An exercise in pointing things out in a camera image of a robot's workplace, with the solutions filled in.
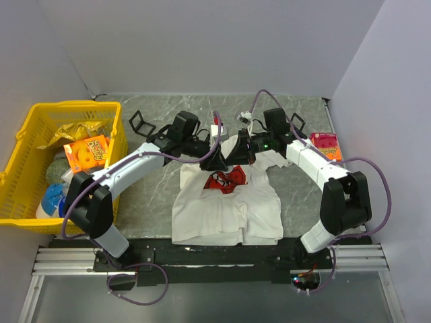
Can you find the green scrub sponge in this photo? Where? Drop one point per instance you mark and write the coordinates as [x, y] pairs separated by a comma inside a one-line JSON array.
[[56, 170]]

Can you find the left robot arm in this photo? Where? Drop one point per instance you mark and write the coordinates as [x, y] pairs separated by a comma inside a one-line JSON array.
[[89, 201]]

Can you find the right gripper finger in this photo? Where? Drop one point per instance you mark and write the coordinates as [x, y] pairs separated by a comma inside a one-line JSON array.
[[232, 160], [243, 144]]

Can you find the black folding mirror left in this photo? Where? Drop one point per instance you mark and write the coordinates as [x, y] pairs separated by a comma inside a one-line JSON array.
[[140, 126]]

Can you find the yellow plastic basket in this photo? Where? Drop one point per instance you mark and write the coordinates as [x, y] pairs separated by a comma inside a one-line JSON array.
[[23, 182]]

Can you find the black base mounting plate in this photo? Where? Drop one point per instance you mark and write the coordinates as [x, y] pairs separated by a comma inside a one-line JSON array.
[[154, 261]]

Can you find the black folding mirror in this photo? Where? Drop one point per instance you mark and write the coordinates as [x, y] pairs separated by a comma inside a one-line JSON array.
[[140, 126], [297, 122]]

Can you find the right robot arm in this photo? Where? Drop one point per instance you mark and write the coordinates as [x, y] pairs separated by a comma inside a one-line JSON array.
[[345, 201]]

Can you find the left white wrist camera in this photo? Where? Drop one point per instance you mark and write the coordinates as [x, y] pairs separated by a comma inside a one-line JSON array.
[[222, 133]]

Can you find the orange Scrub Daddy box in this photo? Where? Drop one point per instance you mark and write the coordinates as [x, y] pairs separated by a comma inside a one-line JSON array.
[[87, 154]]

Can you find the blue lid white container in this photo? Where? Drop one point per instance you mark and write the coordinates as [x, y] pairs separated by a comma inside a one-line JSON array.
[[47, 209]]

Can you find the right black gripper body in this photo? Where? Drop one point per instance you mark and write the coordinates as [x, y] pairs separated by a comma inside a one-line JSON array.
[[261, 142]]

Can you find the white Coca-Cola t-shirt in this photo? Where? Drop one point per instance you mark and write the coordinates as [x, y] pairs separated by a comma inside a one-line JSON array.
[[226, 209]]

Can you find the pink orange sponge box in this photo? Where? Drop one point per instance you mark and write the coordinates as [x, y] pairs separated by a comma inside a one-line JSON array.
[[327, 144]]

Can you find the black folding mirror right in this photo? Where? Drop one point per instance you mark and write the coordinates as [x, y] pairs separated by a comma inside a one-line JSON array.
[[297, 122]]

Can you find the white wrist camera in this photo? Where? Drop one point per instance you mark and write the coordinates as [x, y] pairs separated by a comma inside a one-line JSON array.
[[245, 117], [222, 133]]

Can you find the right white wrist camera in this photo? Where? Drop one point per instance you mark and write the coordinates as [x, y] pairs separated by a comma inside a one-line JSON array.
[[245, 117]]

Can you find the gold snack bag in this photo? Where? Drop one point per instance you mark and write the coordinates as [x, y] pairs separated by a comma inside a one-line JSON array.
[[76, 131]]

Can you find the aluminium rail frame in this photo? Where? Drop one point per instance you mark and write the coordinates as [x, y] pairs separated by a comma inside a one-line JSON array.
[[57, 262]]

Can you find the blue white canister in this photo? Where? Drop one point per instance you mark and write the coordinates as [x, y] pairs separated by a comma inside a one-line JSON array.
[[61, 207]]

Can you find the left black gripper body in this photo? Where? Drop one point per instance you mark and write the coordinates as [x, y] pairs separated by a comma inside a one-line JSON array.
[[195, 148]]

